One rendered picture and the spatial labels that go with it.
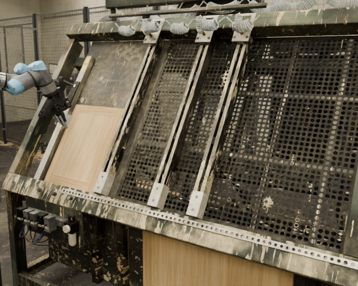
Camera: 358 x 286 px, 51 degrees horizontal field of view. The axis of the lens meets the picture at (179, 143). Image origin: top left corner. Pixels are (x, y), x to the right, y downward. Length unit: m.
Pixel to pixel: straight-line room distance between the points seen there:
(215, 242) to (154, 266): 0.67
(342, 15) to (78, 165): 1.72
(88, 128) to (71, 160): 0.23
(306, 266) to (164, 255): 0.92
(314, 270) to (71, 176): 1.50
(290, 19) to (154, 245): 1.49
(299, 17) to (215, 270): 1.43
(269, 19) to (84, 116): 1.31
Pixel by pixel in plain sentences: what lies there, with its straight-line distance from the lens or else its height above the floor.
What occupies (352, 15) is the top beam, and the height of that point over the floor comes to 1.89.
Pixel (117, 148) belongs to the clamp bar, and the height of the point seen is 1.15.
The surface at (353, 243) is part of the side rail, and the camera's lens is 1.70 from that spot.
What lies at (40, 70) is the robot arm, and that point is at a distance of 1.91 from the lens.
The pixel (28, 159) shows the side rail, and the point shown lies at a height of 0.98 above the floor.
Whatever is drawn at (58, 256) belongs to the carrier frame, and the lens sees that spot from 3.01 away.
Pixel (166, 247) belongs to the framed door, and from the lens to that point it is 2.28.
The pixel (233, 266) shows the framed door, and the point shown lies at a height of 0.60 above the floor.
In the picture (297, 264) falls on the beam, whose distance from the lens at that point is 1.71.
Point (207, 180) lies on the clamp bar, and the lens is 1.88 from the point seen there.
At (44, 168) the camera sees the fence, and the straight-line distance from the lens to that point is 2.61.
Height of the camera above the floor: 1.64
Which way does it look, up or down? 12 degrees down
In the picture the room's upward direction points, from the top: 1 degrees clockwise
